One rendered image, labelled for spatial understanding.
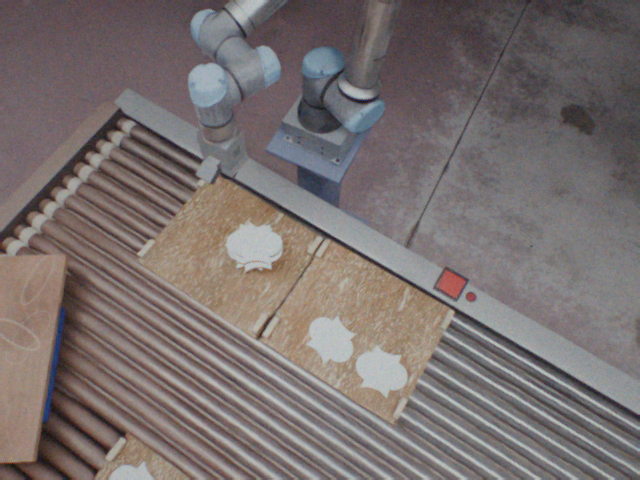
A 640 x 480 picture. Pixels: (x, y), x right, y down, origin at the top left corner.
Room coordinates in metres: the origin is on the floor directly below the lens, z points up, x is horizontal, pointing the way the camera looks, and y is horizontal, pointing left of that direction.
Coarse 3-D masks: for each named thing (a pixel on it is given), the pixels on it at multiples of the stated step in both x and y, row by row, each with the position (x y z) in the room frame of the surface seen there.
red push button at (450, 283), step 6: (444, 276) 0.49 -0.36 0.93; (450, 276) 0.49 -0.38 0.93; (456, 276) 0.49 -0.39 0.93; (444, 282) 0.47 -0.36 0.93; (450, 282) 0.47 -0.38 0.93; (456, 282) 0.47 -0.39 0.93; (462, 282) 0.47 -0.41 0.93; (444, 288) 0.45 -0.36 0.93; (450, 288) 0.45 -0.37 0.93; (456, 288) 0.45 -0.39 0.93; (450, 294) 0.44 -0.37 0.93; (456, 294) 0.44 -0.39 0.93
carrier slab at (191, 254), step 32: (224, 192) 0.73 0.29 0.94; (192, 224) 0.62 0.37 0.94; (224, 224) 0.63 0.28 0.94; (256, 224) 0.63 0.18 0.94; (288, 224) 0.63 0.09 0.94; (160, 256) 0.52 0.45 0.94; (192, 256) 0.52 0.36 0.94; (224, 256) 0.53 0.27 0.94; (288, 256) 0.53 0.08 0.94; (192, 288) 0.43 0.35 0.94; (224, 288) 0.43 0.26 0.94; (256, 288) 0.43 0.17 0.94; (288, 288) 0.44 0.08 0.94; (256, 320) 0.34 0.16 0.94
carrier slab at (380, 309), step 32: (352, 256) 0.54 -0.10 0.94; (320, 288) 0.44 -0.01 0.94; (352, 288) 0.44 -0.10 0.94; (384, 288) 0.44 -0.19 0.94; (288, 320) 0.35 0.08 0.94; (352, 320) 0.35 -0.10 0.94; (384, 320) 0.35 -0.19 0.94; (416, 320) 0.36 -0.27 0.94; (288, 352) 0.26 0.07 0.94; (352, 352) 0.26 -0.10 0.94; (416, 352) 0.27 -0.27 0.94; (352, 384) 0.18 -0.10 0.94; (384, 416) 0.10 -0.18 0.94
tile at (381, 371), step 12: (360, 360) 0.24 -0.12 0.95; (372, 360) 0.24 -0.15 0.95; (384, 360) 0.24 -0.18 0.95; (396, 360) 0.24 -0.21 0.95; (360, 372) 0.21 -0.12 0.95; (372, 372) 0.21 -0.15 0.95; (384, 372) 0.21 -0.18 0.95; (396, 372) 0.21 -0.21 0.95; (372, 384) 0.18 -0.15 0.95; (384, 384) 0.18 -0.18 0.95; (396, 384) 0.18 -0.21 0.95; (384, 396) 0.15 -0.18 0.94
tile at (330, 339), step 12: (312, 324) 0.33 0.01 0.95; (324, 324) 0.33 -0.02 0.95; (336, 324) 0.34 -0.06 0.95; (312, 336) 0.30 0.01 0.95; (324, 336) 0.30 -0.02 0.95; (336, 336) 0.30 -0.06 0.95; (348, 336) 0.30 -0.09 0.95; (324, 348) 0.27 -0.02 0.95; (336, 348) 0.27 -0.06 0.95; (348, 348) 0.27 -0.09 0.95; (324, 360) 0.24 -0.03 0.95; (336, 360) 0.24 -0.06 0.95
